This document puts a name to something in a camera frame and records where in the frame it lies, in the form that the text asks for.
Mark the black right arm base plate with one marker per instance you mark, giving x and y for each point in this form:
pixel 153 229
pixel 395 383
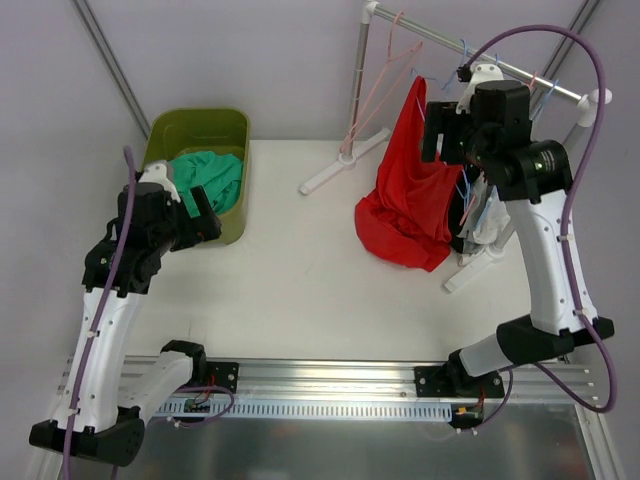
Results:
pixel 448 381

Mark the aluminium frame rail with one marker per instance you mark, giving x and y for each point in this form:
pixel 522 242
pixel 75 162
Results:
pixel 373 380

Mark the green tank top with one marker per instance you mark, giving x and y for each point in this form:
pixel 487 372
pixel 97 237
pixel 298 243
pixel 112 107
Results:
pixel 219 175

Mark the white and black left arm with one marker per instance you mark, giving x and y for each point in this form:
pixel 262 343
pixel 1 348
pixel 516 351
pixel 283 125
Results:
pixel 97 419

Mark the red tank top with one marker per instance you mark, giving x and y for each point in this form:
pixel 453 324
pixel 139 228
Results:
pixel 404 219

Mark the white garment on rack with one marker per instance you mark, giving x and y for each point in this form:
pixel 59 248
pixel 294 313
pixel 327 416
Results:
pixel 483 220

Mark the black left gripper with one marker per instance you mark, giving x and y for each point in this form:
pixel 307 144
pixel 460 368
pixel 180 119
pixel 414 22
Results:
pixel 201 220

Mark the black tank top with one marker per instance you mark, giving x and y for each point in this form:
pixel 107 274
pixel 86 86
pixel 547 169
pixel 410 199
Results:
pixel 455 214

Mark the white slotted cable duct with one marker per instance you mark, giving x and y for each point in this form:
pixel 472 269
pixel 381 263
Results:
pixel 412 411

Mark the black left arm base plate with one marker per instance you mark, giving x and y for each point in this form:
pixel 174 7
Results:
pixel 222 373

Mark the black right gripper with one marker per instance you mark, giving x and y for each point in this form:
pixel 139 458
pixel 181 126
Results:
pixel 439 132

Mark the olive green plastic basket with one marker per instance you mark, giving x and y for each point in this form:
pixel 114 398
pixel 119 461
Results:
pixel 220 130

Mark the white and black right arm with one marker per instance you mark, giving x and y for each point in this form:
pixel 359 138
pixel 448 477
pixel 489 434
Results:
pixel 562 316

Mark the light blue wire hanger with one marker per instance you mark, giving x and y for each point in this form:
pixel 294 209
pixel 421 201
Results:
pixel 444 86

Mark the pink wire hanger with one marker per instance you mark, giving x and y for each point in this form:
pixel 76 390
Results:
pixel 535 80
pixel 363 110

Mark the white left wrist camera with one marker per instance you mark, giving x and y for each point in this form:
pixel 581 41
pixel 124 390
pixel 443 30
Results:
pixel 161 173

